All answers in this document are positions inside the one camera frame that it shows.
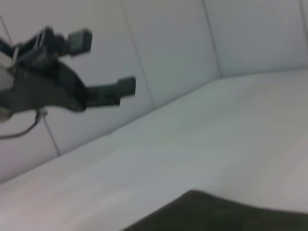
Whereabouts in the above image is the dark green FREE! t-shirt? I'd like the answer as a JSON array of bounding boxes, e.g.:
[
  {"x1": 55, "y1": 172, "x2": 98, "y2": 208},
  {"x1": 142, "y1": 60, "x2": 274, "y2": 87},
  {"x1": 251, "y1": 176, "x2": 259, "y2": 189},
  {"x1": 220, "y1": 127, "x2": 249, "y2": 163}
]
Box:
[{"x1": 123, "y1": 189, "x2": 308, "y2": 231}]

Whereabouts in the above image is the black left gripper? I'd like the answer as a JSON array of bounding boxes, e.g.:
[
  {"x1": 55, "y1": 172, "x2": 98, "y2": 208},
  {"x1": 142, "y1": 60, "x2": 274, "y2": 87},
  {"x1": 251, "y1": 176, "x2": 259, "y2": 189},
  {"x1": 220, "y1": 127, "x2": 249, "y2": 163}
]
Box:
[{"x1": 0, "y1": 26, "x2": 137, "y2": 113}]

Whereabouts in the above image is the black cable plug left wrist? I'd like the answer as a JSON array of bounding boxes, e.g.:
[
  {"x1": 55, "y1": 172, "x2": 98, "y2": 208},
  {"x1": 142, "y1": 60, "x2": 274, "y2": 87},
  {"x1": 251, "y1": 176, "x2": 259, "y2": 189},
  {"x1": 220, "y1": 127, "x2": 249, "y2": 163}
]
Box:
[{"x1": 0, "y1": 107, "x2": 48, "y2": 140}]

